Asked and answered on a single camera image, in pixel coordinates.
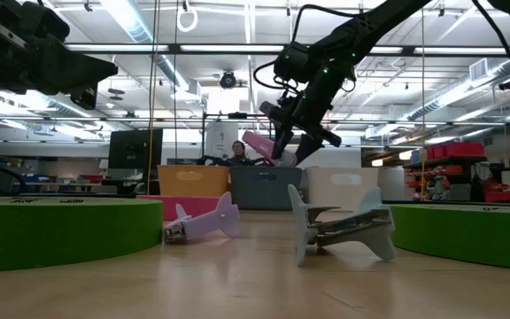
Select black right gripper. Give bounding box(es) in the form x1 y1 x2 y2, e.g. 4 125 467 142
272 77 349 165

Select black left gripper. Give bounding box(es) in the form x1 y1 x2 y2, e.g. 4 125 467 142
0 0 119 110

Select pink and white stapler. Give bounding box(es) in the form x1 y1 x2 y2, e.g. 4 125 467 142
242 129 299 168

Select light blue staple remover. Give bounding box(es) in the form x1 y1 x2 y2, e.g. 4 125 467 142
287 183 397 268

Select pink tape roll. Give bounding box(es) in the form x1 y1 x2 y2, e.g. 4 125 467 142
135 194 221 222

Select green tape roll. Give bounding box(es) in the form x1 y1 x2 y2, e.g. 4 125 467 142
0 196 164 273
390 202 510 272

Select white plastic bin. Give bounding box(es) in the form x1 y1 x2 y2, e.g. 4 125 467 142
301 167 381 212

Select person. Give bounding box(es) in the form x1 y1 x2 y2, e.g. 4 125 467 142
226 140 252 167

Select teal plastic bin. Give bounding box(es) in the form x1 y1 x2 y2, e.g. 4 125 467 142
229 166 304 211

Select white board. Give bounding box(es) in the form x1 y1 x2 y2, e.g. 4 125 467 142
205 122 239 166

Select black monitor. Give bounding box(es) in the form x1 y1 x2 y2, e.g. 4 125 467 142
107 128 164 170

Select yellow plastic bin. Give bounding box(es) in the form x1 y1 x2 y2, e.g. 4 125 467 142
156 164 232 198

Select storage shelf rack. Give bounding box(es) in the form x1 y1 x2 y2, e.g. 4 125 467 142
405 141 510 204

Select red storage bins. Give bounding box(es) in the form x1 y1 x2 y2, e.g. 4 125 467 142
427 141 487 161

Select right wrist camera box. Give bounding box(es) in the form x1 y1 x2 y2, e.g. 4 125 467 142
259 99 294 128

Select black stand frame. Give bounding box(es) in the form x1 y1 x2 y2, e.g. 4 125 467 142
200 113 274 168

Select black overhead camera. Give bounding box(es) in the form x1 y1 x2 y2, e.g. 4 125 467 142
219 69 238 90

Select long black cable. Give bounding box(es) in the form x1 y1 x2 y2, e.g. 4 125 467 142
173 0 179 166

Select white cable loop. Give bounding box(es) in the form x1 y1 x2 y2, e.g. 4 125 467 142
176 2 199 34

